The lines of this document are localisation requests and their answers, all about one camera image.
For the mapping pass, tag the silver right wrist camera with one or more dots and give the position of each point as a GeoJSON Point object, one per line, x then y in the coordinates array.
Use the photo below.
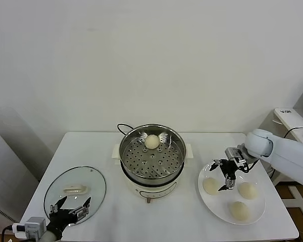
{"type": "Point", "coordinates": [233, 153]}

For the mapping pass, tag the cream electric cooker base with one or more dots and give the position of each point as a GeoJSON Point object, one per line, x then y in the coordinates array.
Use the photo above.
{"type": "Point", "coordinates": [154, 189]}

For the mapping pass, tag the white cabinet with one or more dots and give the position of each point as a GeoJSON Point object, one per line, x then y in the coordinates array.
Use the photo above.
{"type": "Point", "coordinates": [5, 176]}

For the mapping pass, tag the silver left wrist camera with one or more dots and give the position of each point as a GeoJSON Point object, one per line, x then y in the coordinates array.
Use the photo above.
{"type": "Point", "coordinates": [35, 227]}

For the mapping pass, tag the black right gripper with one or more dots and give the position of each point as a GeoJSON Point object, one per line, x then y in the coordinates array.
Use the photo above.
{"type": "Point", "coordinates": [231, 167]}

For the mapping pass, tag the white steamed baozi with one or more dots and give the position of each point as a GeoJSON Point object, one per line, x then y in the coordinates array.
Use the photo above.
{"type": "Point", "coordinates": [210, 186]}
{"type": "Point", "coordinates": [248, 190]}
{"type": "Point", "coordinates": [240, 211]}
{"type": "Point", "coordinates": [151, 141]}

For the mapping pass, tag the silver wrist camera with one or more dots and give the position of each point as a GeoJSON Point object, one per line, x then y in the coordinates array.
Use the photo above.
{"type": "Point", "coordinates": [233, 153]}
{"type": "Point", "coordinates": [35, 227]}

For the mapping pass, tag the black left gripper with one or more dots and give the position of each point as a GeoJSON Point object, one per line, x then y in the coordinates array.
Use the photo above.
{"type": "Point", "coordinates": [61, 219]}

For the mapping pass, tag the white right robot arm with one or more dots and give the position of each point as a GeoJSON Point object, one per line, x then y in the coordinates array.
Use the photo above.
{"type": "Point", "coordinates": [288, 156]}

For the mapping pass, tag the white round plate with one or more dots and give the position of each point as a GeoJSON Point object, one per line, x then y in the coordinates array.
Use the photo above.
{"type": "Point", "coordinates": [217, 206]}

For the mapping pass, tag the stainless steel steamer basket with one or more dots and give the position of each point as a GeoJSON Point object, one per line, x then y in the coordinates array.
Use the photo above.
{"type": "Point", "coordinates": [151, 164]}

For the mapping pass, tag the beige wooden floor frame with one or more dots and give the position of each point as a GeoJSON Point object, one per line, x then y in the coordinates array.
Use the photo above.
{"type": "Point", "coordinates": [296, 195]}

